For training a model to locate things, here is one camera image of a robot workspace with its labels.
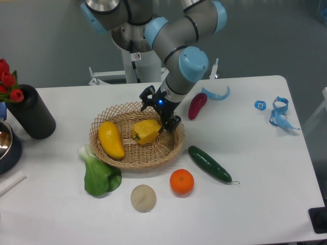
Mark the woven wicker basket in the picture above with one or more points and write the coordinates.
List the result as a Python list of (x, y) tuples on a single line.
[(160, 151)]

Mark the dark bowl metal inside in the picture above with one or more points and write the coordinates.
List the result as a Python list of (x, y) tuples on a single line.
[(11, 147)]

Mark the blue ribbon tangle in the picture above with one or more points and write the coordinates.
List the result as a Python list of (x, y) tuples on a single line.
[(278, 116)]

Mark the black device table corner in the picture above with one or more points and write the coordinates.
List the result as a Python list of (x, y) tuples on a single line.
[(318, 219)]

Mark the small blue tape roll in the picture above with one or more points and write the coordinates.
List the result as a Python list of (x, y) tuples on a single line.
[(260, 105)]

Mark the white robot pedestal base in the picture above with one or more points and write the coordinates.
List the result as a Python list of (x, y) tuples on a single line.
[(141, 66)]

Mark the blue curved tape strip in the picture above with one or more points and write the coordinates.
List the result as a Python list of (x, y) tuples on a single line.
[(214, 96)]

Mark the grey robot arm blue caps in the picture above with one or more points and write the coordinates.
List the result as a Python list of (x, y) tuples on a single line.
[(105, 15)]

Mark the purple sweet potato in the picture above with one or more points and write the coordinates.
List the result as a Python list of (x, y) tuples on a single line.
[(196, 105)]

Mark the orange mandarin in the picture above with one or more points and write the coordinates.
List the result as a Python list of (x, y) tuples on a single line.
[(182, 181)]

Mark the yellow mango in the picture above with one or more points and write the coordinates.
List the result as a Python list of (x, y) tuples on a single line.
[(111, 140)]

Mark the yellow bell pepper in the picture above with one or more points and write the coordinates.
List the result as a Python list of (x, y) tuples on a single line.
[(145, 131)]

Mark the red artificial tulips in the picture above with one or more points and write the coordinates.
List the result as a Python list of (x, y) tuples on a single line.
[(10, 90)]

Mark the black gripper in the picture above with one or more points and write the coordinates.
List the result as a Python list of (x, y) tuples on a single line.
[(163, 106)]

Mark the white flat stick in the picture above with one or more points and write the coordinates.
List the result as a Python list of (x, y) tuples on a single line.
[(7, 183)]

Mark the green bok choy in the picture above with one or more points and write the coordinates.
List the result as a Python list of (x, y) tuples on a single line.
[(100, 178)]

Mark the dark green cucumber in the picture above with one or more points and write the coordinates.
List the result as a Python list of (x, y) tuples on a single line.
[(209, 165)]

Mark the black cylindrical vase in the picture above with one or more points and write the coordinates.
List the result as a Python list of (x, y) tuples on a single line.
[(33, 114)]

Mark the beige steamed bun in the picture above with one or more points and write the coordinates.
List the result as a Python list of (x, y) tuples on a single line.
[(143, 198)]

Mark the blue object left edge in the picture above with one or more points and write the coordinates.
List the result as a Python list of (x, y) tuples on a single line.
[(3, 111)]

